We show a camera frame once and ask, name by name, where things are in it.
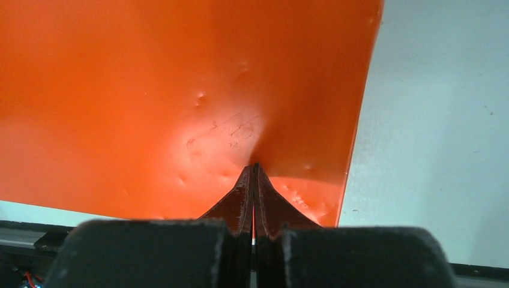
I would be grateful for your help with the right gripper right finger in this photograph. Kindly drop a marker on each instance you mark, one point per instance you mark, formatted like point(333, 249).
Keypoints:
point(294, 251)

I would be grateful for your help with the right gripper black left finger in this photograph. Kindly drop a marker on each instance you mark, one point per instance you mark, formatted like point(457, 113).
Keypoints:
point(211, 251)

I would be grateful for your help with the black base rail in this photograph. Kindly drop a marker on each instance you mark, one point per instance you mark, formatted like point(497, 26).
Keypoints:
point(28, 251)

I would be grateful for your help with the orange box lid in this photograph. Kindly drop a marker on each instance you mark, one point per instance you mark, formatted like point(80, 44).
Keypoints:
point(150, 109)

